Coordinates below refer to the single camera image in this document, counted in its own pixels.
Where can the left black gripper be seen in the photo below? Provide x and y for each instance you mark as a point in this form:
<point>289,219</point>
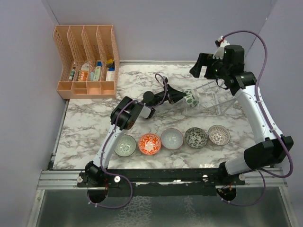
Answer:
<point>174,94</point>

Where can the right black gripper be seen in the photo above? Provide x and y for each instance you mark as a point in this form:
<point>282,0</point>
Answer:
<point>205,59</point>

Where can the green leaf pattern bowl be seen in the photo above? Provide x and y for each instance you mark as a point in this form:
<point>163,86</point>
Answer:
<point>192,97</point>

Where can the green white geometric bowl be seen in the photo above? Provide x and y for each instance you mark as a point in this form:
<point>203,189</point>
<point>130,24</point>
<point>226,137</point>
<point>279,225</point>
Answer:
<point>126,146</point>

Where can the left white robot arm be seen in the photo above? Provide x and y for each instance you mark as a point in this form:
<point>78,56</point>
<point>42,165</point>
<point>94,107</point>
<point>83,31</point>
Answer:
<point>122,119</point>

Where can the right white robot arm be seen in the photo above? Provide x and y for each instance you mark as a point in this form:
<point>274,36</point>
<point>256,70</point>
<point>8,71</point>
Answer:
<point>270,144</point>

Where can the blue hexagon red-rim bowl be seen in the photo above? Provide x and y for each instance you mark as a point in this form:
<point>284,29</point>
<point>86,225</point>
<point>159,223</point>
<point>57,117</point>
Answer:
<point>172,139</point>

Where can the grey leaf pattern bowl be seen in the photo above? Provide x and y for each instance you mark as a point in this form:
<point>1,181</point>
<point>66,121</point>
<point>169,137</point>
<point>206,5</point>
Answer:
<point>196,137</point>

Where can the orange floral bowl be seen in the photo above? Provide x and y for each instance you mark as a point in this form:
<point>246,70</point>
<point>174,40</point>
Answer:
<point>149,144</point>

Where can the brown white geometric bowl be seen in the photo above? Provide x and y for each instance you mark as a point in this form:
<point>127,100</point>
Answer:
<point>219,135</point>

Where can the yellow black toy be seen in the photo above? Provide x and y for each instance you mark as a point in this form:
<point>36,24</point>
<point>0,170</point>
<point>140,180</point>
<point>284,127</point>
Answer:
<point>110,63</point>

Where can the mint green box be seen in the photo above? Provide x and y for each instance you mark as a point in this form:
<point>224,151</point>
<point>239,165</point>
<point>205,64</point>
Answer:
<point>97,73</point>

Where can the pink plastic file organizer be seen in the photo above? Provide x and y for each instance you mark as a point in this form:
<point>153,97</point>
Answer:
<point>81,46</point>

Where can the orange white box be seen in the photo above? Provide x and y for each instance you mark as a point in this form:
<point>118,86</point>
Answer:
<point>83,75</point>

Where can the small bottle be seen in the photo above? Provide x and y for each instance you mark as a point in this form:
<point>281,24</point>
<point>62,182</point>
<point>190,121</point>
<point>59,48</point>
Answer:
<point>72,73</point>

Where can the clear wire dish rack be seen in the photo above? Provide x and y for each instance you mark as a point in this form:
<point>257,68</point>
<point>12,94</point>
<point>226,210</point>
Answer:
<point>213,99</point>

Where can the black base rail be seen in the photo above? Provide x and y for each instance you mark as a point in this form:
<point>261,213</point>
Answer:
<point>156,182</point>

